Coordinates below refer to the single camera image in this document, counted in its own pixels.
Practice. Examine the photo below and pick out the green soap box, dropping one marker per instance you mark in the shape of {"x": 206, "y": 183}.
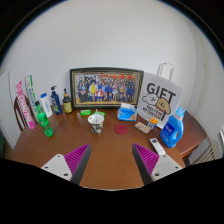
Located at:
{"x": 85, "y": 112}
{"x": 100, "y": 113}

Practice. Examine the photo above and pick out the patterned paper cup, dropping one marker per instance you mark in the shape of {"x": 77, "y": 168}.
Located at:
{"x": 96, "y": 123}

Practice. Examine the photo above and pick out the white radiator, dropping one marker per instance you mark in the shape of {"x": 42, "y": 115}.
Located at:
{"x": 213, "y": 152}

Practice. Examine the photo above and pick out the green white toothpaste box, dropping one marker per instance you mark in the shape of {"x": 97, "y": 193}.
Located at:
{"x": 31, "y": 96}

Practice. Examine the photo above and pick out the blue detergent bottle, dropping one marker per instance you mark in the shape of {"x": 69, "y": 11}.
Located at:
{"x": 173, "y": 130}

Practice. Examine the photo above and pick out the green plastic soda bottle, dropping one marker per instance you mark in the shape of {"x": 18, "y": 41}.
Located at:
{"x": 43, "y": 120}

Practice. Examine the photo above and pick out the green soap box left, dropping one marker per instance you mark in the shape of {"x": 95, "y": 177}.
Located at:
{"x": 85, "y": 112}

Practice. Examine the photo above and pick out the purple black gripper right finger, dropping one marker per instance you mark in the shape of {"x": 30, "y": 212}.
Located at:
{"x": 152, "y": 166}

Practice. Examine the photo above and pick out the red round coaster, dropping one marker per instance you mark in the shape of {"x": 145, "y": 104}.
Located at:
{"x": 121, "y": 129}

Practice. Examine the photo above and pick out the white remote control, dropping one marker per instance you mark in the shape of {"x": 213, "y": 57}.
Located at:
{"x": 157, "y": 146}

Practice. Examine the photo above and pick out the rubik's cube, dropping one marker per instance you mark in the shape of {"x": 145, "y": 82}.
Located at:
{"x": 152, "y": 123}

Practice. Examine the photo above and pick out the dark blue pump bottle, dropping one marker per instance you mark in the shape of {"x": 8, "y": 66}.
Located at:
{"x": 55, "y": 101}

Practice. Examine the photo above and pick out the white gift paper bag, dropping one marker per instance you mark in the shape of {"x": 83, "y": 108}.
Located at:
{"x": 159, "y": 96}

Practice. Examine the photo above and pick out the small patterned snack packet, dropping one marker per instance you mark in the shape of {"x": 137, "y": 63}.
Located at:
{"x": 142, "y": 127}

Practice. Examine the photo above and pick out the pink toothpaste box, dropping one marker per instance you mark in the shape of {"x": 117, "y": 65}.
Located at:
{"x": 26, "y": 114}

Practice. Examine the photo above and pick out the green soap box right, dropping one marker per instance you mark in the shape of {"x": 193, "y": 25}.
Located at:
{"x": 100, "y": 113}

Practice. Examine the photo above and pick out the brown pump bottle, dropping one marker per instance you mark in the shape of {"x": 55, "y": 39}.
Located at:
{"x": 67, "y": 103}

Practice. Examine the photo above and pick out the blue tissue pack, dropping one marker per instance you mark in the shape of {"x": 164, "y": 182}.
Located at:
{"x": 127, "y": 112}

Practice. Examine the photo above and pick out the white lotion bottle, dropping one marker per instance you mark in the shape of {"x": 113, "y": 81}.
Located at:
{"x": 46, "y": 105}

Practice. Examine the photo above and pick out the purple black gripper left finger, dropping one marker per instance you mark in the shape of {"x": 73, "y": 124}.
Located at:
{"x": 71, "y": 166}

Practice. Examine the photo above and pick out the dark wooden chair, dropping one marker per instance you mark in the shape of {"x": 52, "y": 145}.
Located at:
{"x": 21, "y": 121}

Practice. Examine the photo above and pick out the framed group photo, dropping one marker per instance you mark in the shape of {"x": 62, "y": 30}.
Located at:
{"x": 104, "y": 87}

